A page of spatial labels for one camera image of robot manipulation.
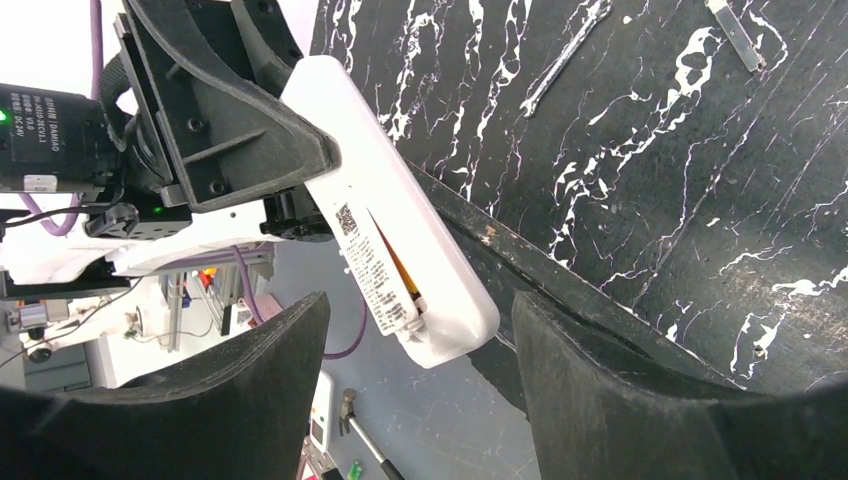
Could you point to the white device outside table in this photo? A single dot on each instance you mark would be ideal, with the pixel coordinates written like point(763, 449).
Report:
point(322, 415)

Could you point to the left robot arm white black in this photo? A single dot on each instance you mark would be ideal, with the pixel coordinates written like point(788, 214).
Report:
point(70, 225)

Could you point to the silver open-end wrench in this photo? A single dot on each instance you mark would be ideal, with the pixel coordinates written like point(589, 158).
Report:
point(596, 11)

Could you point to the green battery pair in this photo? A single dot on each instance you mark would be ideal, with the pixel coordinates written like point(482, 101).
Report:
point(355, 472)

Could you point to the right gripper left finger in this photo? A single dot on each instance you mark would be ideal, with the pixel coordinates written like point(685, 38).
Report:
point(238, 410)

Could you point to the claw hammer black handle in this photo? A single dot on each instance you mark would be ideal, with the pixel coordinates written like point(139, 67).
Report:
point(348, 423)

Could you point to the remote battery cover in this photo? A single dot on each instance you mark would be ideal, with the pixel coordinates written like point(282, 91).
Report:
point(374, 270)

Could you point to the white remote control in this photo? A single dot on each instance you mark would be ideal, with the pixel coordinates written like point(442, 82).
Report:
point(456, 313)

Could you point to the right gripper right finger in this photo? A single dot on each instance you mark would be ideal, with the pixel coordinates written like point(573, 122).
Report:
point(599, 410)

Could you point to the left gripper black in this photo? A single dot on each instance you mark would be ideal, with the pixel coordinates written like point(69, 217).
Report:
point(192, 104)

